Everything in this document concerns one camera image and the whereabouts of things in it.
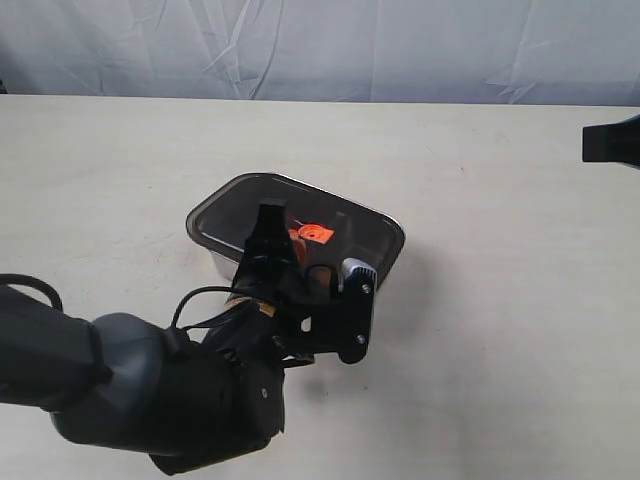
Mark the grey fabric backdrop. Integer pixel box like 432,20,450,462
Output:
1,1,639,106

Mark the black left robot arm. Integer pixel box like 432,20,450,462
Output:
1,200,314,475

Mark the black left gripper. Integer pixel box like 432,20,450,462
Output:
230,198,331,310

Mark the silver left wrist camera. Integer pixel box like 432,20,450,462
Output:
279,257,377,365

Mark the stainless steel lunch box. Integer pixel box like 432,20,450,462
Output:
209,172,401,291

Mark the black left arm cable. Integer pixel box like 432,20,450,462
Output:
169,285,251,334

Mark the transparent lid with orange seal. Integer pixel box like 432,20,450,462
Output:
185,172,406,289

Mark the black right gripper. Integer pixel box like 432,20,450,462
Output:
582,115,640,169

